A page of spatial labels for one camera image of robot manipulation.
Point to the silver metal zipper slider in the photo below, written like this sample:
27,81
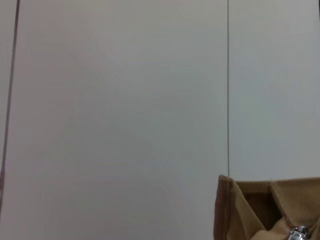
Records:
297,232

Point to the khaki canvas food bag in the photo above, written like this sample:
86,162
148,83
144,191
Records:
240,215

